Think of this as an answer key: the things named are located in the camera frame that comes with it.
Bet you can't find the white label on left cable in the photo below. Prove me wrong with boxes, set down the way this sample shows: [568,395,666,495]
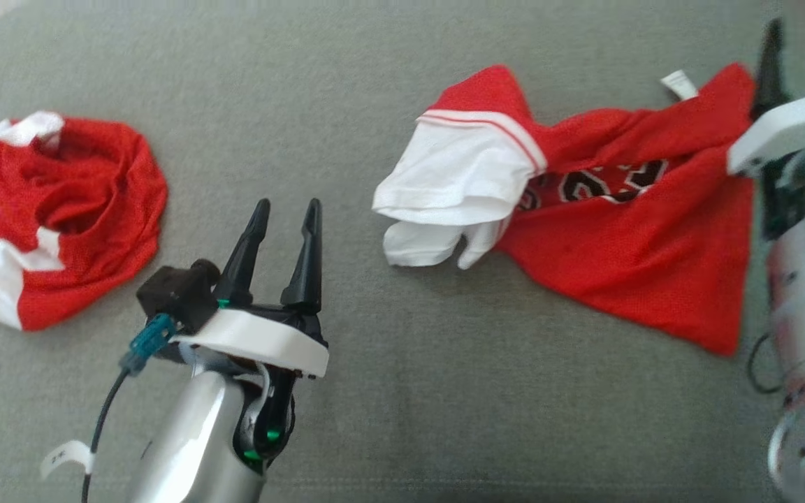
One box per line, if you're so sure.
[40,439,95,481]

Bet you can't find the grey sofa seat cushion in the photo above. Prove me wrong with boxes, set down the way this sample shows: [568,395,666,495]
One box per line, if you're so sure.
[0,0,805,503]

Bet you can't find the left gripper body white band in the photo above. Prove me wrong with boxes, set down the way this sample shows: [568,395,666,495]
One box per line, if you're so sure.
[172,299,329,379]

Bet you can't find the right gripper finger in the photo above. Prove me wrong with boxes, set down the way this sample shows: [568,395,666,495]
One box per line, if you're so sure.
[750,19,792,121]

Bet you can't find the red shorts with white stripe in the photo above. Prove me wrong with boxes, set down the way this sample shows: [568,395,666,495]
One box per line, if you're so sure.
[0,110,168,332]

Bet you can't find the red jersey with white sleeves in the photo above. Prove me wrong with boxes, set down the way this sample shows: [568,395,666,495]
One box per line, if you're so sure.
[372,64,757,357]

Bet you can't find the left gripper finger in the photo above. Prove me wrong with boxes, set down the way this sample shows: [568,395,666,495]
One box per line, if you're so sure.
[217,198,271,308]
[280,198,324,314]

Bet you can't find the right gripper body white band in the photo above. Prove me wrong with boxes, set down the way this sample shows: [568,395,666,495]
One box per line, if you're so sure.
[727,89,805,177]

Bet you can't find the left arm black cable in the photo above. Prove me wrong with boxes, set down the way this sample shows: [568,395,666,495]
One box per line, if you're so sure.
[83,313,177,503]

